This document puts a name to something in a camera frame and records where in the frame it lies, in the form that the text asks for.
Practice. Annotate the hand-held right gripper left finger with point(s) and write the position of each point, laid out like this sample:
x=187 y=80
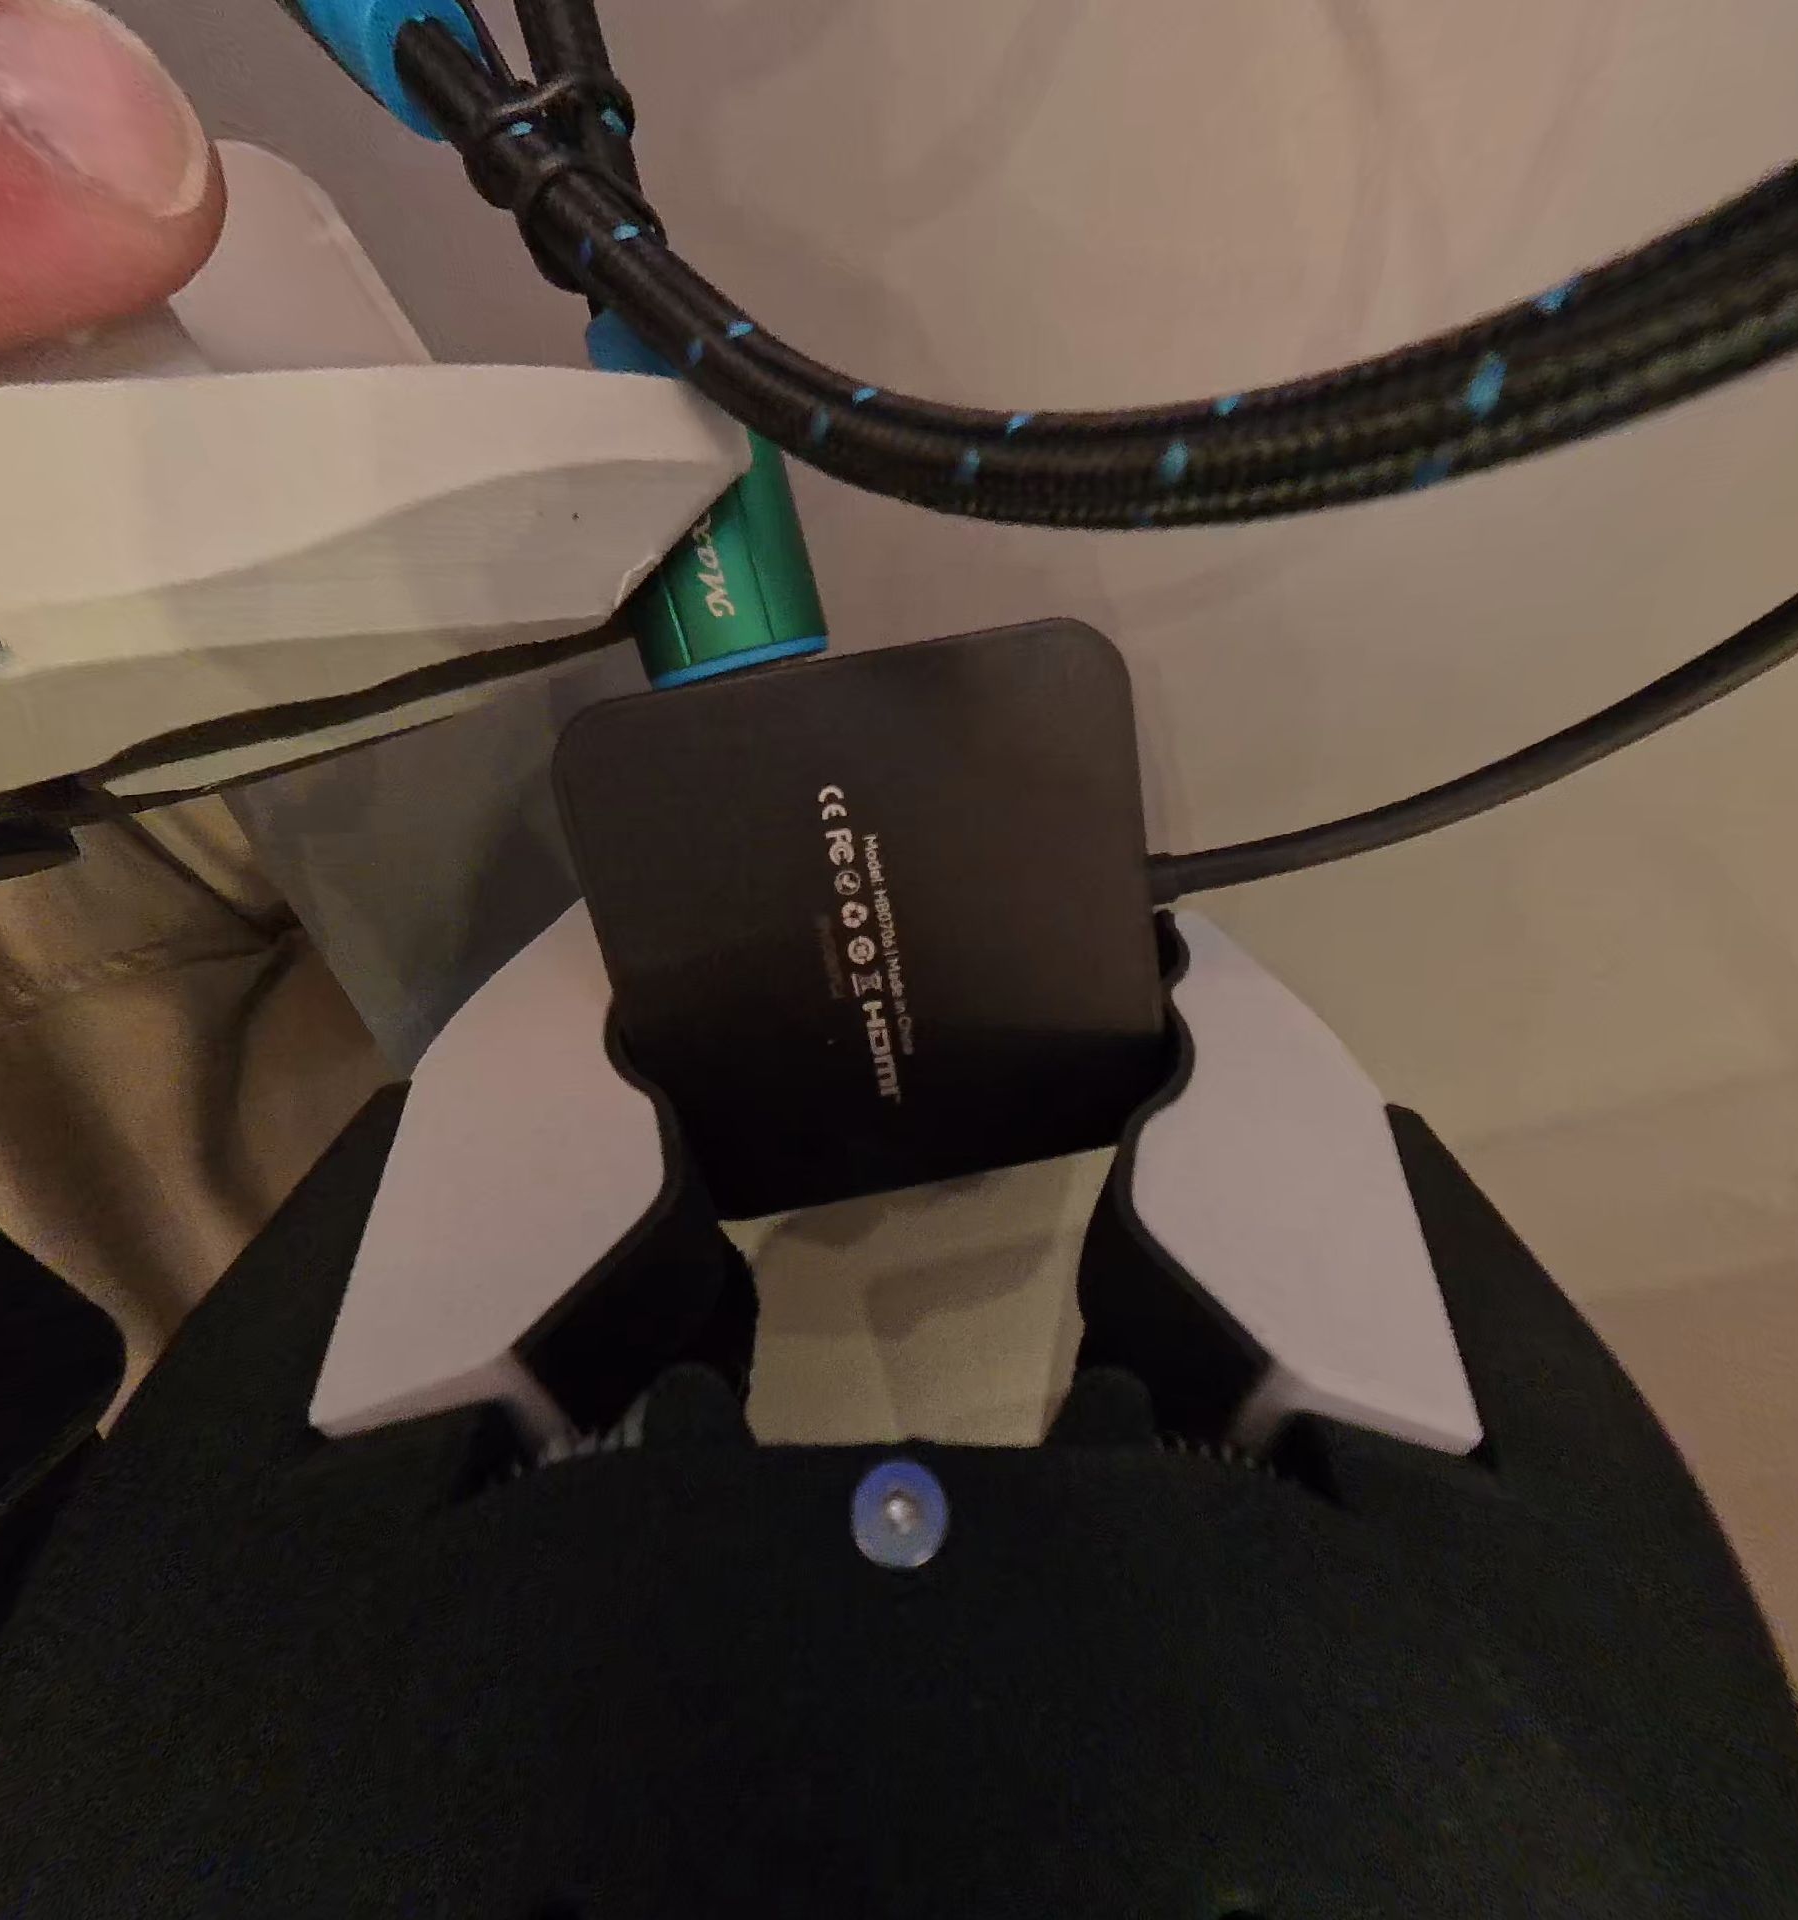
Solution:
x=492 y=1199

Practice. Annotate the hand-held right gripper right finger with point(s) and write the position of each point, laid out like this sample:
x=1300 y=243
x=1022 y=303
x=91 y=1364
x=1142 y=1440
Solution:
x=1288 y=1199

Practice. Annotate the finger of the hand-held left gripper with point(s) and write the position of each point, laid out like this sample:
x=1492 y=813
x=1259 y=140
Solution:
x=314 y=509
x=450 y=871

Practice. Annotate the grey and black port hub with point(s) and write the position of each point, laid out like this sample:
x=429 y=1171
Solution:
x=837 y=780

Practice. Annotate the person's left hand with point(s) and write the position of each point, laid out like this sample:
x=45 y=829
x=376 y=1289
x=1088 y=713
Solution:
x=44 y=196

